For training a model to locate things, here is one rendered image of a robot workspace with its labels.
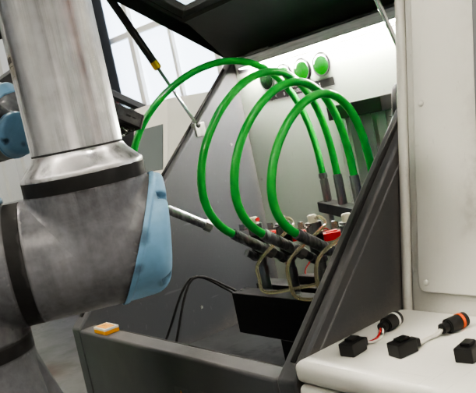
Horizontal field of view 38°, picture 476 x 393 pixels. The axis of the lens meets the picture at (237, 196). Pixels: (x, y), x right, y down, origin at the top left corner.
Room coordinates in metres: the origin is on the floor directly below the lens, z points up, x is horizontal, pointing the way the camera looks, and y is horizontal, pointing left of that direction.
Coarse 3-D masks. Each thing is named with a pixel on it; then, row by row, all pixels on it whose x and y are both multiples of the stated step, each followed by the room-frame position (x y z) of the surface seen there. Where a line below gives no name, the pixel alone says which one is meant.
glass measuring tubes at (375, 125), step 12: (384, 96) 1.32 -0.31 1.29; (360, 108) 1.35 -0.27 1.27; (372, 108) 1.33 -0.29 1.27; (384, 108) 1.32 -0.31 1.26; (348, 120) 1.42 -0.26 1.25; (372, 120) 1.37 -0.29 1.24; (384, 120) 1.33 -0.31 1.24; (348, 132) 1.43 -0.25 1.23; (372, 132) 1.36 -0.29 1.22; (384, 132) 1.33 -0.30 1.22; (360, 144) 1.38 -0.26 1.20; (372, 144) 1.36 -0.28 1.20; (360, 156) 1.38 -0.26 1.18; (360, 168) 1.39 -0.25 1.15; (348, 180) 1.42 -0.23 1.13; (360, 180) 1.42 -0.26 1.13
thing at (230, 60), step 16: (208, 64) 1.35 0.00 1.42; (224, 64) 1.37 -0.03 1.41; (240, 64) 1.37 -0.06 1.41; (256, 64) 1.38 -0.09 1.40; (176, 80) 1.34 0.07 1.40; (160, 96) 1.33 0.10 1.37; (304, 112) 1.40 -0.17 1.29; (144, 128) 1.32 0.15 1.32; (320, 160) 1.40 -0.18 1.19; (320, 176) 1.40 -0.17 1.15
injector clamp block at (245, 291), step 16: (256, 288) 1.29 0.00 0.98; (240, 304) 1.28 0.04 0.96; (256, 304) 1.24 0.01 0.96; (272, 304) 1.20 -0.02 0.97; (288, 304) 1.17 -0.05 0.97; (304, 304) 1.13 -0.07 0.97; (240, 320) 1.29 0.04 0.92; (256, 320) 1.25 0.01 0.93; (272, 320) 1.21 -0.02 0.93; (288, 320) 1.17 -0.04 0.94; (272, 336) 1.22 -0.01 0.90; (288, 336) 1.18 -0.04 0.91; (288, 352) 1.19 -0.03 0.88
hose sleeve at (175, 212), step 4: (168, 208) 1.32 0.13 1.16; (172, 208) 1.32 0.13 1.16; (176, 208) 1.33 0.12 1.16; (172, 212) 1.32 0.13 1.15; (176, 212) 1.32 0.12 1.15; (180, 212) 1.32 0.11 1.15; (184, 212) 1.33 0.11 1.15; (176, 216) 1.32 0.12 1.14; (180, 216) 1.32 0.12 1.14; (184, 216) 1.33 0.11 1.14; (188, 216) 1.33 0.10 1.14; (192, 216) 1.33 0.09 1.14; (196, 216) 1.34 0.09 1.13; (184, 220) 1.33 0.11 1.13; (188, 220) 1.33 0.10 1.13; (192, 220) 1.33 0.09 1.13; (196, 220) 1.33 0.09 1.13; (200, 220) 1.33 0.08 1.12; (204, 220) 1.34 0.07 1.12; (192, 224) 1.33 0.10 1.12; (196, 224) 1.33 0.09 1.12; (200, 224) 1.33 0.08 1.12; (204, 224) 1.33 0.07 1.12
